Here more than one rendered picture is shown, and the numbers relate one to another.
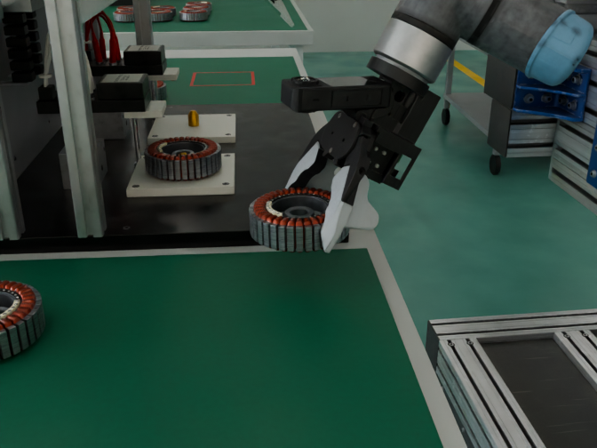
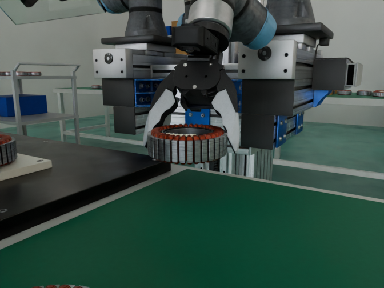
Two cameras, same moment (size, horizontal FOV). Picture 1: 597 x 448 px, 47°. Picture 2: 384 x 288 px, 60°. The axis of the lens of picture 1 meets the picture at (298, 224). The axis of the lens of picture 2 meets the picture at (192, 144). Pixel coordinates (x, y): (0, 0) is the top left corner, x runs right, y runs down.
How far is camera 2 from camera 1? 60 cm
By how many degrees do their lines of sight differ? 52
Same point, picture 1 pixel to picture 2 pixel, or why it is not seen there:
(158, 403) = not seen: outside the picture
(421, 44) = (229, 12)
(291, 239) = (218, 148)
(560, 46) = (271, 23)
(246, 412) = (373, 255)
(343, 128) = (198, 70)
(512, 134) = (136, 121)
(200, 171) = (11, 154)
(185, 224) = (58, 190)
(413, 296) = not seen: hidden behind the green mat
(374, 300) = (252, 183)
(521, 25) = (259, 9)
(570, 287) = not seen: hidden behind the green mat
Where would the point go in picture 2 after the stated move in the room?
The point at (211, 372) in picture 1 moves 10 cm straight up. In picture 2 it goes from (301, 253) to (309, 147)
